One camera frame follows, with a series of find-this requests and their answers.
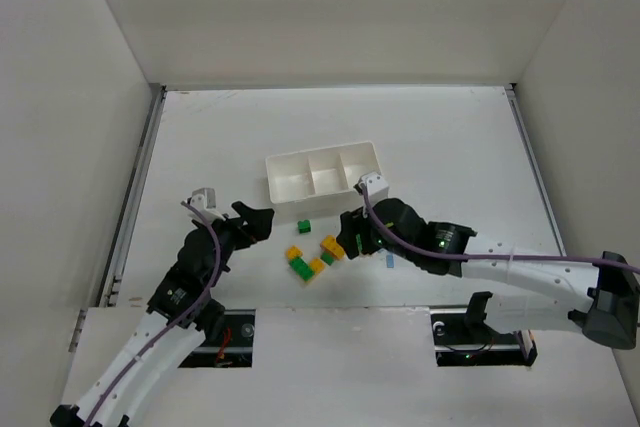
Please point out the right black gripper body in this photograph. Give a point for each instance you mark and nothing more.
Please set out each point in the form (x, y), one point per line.
(360, 235)

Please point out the yellow butterfly lego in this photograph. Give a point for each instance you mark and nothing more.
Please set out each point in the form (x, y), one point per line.
(330, 245)

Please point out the green lego cube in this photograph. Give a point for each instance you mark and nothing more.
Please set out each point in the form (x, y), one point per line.
(304, 226)

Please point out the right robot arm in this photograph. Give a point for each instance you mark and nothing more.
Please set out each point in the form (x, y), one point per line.
(595, 297)

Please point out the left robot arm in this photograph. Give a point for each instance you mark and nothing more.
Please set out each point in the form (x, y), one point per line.
(180, 316)

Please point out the small green lego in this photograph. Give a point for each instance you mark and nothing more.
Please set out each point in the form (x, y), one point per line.
(327, 258)

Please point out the yellow lego brick left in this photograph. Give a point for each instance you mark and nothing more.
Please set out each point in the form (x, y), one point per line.
(293, 253)

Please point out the yellow lego brick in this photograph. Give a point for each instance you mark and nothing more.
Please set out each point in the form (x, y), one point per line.
(316, 265)
(293, 253)

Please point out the yellow lego brick lower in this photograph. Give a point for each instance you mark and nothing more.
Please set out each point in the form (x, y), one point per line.
(316, 265)

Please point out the green lego brick centre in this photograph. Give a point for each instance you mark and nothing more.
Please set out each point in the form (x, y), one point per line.
(302, 269)

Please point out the white three-compartment tray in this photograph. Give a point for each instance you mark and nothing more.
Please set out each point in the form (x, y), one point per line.
(319, 181)

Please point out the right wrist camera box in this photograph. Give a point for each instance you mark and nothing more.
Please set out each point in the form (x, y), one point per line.
(373, 186)

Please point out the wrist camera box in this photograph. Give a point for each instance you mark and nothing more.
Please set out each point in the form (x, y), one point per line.
(204, 201)
(373, 186)

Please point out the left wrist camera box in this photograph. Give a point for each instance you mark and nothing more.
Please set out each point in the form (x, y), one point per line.
(204, 201)

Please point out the left aluminium rail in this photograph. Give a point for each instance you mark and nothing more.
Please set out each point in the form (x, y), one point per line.
(112, 274)

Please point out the aluminium rail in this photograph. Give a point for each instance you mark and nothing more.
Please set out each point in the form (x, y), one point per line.
(112, 274)
(511, 94)

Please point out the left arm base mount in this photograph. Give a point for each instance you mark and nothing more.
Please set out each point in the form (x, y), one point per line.
(231, 348)

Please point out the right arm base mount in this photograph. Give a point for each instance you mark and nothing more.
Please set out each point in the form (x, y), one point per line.
(463, 339)

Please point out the right aluminium rail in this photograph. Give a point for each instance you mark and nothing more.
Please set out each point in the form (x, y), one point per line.
(511, 94)

